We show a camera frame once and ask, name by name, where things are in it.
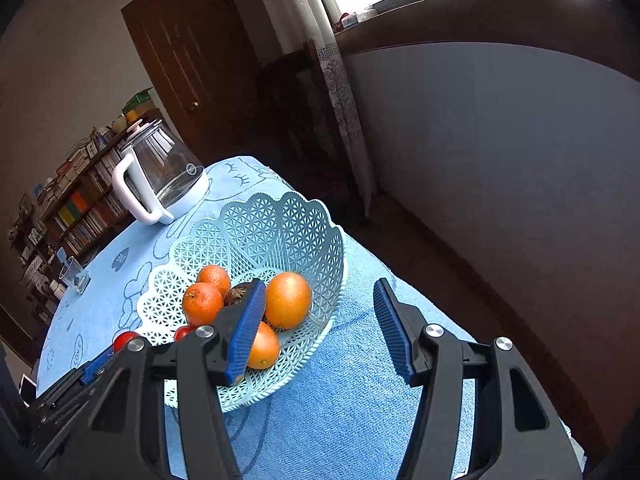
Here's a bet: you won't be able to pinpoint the large smooth orange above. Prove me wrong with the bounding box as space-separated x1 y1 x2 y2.
264 271 313 330

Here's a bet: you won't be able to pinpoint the white patterned curtain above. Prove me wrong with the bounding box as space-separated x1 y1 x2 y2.
247 0 373 211

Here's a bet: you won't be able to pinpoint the blue printed table towel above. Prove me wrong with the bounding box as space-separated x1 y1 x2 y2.
35 156 571 480

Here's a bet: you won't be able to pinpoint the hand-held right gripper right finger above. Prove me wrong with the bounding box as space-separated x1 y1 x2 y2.
372 277 583 480

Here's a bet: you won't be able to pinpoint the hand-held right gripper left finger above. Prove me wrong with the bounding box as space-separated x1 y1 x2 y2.
37 278 267 480

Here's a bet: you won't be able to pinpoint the brown wooden door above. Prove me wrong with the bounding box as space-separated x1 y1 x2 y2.
121 0 281 171

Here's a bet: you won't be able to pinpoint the light blue lattice basket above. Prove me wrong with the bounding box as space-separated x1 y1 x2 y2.
136 191 347 414

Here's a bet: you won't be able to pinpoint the cluttered storage rack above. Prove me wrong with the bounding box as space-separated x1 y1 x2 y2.
7 195 63 321

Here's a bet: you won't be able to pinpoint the green box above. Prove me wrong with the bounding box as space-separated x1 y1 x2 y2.
122 87 157 113

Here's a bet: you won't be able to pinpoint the bumpy orange with green stem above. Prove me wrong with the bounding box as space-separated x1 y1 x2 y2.
182 282 224 328

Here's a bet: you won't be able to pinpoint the dark wooden chair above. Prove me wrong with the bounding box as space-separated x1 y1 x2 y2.
255 42 371 226

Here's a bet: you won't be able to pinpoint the glass kettle with white handle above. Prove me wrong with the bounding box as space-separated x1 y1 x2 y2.
111 118 209 226

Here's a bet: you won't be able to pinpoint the rows of books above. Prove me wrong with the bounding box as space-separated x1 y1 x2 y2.
12 140 131 261

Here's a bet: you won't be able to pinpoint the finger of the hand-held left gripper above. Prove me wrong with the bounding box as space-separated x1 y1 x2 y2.
32 346 121 411

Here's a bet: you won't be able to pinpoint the large bumpy orange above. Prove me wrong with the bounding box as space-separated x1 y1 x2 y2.
196 264 232 298

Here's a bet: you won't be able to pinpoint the wooden bookshelf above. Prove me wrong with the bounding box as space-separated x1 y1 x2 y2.
7 110 166 271

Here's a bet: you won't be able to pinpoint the dark purple passion fruit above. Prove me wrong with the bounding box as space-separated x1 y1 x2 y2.
223 282 256 308

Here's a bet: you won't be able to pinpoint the clear drinking glass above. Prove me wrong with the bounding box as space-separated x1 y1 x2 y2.
58 256 91 295

